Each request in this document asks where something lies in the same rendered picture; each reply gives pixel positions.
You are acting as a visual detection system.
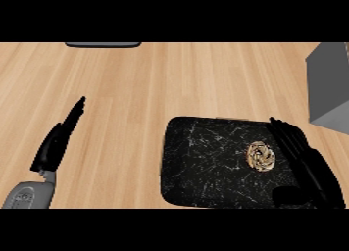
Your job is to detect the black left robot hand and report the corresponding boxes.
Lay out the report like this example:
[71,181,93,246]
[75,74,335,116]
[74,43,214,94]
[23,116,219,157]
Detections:
[29,95,87,174]

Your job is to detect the beige swirl cupcake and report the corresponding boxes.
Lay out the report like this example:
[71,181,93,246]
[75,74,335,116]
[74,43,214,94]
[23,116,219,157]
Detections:
[245,140,276,173]

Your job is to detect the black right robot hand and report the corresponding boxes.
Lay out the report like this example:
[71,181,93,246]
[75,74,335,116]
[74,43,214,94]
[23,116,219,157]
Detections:
[267,116,347,210]

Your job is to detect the dark grey flat object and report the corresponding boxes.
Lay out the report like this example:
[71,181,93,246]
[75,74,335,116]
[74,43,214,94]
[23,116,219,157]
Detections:
[63,42,143,49]

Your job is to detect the grey cardboard box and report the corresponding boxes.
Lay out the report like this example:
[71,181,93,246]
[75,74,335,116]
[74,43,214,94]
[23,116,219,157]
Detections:
[304,42,349,138]

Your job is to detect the black marble tray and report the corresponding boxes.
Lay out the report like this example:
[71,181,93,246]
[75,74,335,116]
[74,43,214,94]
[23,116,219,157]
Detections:
[159,116,322,210]

